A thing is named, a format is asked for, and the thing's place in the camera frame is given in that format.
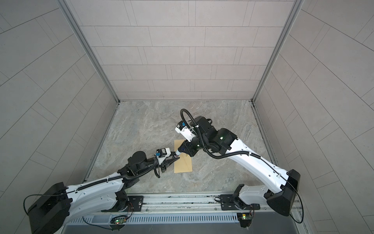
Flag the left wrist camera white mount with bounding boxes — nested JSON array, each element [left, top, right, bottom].
[[155, 148, 171, 165]]

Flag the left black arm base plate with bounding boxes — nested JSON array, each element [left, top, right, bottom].
[[123, 196, 144, 212]]

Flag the left green circuit board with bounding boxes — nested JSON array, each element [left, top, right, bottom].
[[110, 215, 128, 225]]

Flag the aluminium mounting rail frame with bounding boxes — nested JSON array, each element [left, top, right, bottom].
[[58, 191, 304, 216]]

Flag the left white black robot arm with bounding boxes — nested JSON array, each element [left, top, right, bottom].
[[27, 148, 181, 234]]

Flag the right circuit board module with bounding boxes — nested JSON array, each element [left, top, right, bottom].
[[237, 213, 253, 228]]

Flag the white slotted cable duct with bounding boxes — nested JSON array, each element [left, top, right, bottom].
[[69, 213, 238, 226]]

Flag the tan kraft paper envelope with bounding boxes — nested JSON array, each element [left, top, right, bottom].
[[173, 153, 192, 174]]

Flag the right black corrugated cable conduit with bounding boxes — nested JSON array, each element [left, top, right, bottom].
[[180, 109, 304, 224]]

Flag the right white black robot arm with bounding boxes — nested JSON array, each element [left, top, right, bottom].
[[175, 116, 301, 216]]

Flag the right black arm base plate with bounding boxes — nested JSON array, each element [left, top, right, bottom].
[[214, 195, 261, 211]]

